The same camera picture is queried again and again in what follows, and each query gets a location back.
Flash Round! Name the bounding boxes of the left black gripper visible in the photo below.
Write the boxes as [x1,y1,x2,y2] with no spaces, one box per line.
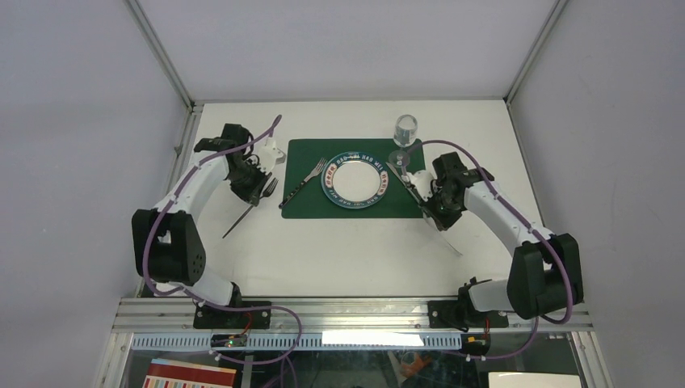
[226,159,272,207]

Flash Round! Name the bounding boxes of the silver spoon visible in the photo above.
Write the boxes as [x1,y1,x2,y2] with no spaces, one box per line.
[422,213,462,257]

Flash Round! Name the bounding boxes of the dark green placemat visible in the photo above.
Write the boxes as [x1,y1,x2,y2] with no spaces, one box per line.
[281,138,422,219]

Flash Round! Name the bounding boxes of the silver table knife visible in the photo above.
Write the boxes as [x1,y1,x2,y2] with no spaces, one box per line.
[386,162,423,205]

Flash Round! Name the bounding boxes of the silver fork dark handle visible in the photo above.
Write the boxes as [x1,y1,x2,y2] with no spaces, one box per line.
[278,158,327,209]

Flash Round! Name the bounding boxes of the white plate teal rim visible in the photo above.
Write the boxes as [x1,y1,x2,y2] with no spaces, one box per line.
[321,151,389,209]

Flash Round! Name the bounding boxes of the clear drinking glass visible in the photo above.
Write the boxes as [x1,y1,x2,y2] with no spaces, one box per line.
[389,114,418,168]

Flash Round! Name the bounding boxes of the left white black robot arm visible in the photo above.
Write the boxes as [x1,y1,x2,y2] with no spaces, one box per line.
[132,122,284,328]

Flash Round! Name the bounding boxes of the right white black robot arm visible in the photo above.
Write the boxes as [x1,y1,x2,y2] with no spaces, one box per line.
[406,152,584,328]

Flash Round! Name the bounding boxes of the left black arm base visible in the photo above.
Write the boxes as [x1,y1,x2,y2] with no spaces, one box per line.
[193,301,272,330]

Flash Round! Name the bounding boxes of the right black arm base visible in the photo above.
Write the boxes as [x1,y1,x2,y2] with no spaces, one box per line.
[427,299,509,332]

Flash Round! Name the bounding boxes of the orange object under table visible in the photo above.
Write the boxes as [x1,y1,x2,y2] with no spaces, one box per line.
[400,353,432,378]

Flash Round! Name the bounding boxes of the white box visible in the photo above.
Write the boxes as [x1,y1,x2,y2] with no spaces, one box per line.
[487,372,582,388]

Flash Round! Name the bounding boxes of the red striped book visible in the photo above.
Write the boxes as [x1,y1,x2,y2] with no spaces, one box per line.
[142,358,237,388]

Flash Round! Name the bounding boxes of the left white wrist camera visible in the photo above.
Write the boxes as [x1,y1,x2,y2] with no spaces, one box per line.
[255,137,287,174]

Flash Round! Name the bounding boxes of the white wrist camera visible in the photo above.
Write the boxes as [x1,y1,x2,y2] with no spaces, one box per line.
[401,170,434,204]
[255,137,287,174]

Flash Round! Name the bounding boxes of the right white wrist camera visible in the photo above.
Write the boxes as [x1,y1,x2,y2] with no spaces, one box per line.
[401,170,434,204]

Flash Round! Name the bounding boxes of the aluminium frame rail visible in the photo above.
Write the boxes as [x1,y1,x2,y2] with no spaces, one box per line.
[111,297,595,334]

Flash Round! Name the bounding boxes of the white slotted cable duct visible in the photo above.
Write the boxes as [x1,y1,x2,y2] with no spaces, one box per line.
[131,331,462,352]

